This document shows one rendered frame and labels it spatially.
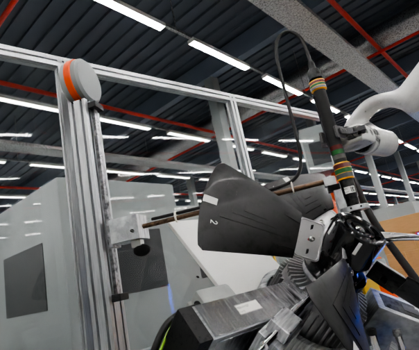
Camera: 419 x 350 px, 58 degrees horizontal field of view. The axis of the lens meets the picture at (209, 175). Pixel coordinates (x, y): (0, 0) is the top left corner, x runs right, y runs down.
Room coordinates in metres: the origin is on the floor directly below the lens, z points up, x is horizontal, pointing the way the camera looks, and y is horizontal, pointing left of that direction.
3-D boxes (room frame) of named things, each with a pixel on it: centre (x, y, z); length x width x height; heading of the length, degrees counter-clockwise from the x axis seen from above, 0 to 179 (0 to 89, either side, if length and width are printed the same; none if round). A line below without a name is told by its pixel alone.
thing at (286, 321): (0.73, -0.08, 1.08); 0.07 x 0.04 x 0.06; 142
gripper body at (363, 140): (1.03, -0.42, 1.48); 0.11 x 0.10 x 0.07; 132
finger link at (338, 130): (0.94, -0.37, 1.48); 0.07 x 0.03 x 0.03; 132
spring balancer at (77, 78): (1.11, 0.36, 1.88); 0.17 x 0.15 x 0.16; 132
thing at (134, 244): (1.09, 0.23, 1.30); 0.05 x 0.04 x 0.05; 77
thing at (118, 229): (1.09, 0.27, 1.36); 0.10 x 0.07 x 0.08; 77
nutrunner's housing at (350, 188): (0.95, -0.34, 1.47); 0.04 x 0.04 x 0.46
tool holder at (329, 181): (0.95, -0.33, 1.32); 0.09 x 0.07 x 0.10; 77
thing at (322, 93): (0.95, -0.34, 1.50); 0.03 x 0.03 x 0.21
